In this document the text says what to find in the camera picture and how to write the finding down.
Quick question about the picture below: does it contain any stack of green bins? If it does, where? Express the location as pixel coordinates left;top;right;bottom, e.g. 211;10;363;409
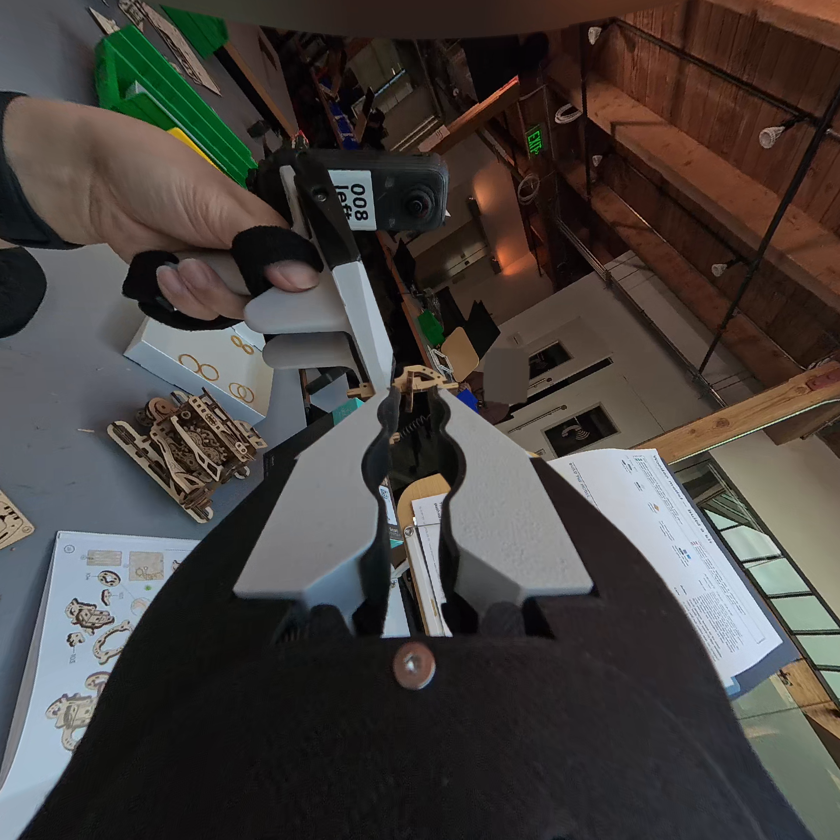
95;3;257;188

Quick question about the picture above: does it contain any person's left forearm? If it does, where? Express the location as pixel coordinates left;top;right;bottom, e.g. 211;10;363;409
0;91;83;339

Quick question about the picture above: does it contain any large laser-cut wooden sheet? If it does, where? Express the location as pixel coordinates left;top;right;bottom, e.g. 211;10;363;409
118;0;222;97

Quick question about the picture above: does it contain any assembled wooden gear model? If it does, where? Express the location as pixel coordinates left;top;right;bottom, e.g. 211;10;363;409
107;387;269;524

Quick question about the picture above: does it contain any yellow plastic bin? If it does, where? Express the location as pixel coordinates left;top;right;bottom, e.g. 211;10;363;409
167;126;227;175

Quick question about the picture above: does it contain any small wooden model part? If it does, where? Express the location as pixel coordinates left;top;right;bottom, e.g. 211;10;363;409
346;366;460;414

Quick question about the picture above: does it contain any white printed instruction sheet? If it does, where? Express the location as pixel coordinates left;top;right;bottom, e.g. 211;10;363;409
548;448;765;686

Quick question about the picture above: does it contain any white box with gold rings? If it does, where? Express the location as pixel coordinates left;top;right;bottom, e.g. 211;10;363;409
123;317;277;426

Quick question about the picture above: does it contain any model instruction booklet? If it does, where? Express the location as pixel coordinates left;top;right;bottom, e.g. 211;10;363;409
0;530;201;798

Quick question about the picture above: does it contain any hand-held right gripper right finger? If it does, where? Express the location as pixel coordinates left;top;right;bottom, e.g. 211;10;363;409
427;388;598;637

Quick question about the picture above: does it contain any wooden clipboard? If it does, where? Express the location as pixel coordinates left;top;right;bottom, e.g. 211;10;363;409
395;472;454;526

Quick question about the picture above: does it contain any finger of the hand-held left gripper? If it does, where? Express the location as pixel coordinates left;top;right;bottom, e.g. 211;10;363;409
330;258;396;395

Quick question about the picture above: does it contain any white clipped paper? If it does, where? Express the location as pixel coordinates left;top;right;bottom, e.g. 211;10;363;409
410;495;460;637

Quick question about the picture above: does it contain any person's left hand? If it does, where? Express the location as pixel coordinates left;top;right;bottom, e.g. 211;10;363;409
3;95;322;322

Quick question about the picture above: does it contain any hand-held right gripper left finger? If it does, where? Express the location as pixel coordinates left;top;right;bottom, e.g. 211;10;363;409
233;387;403;637

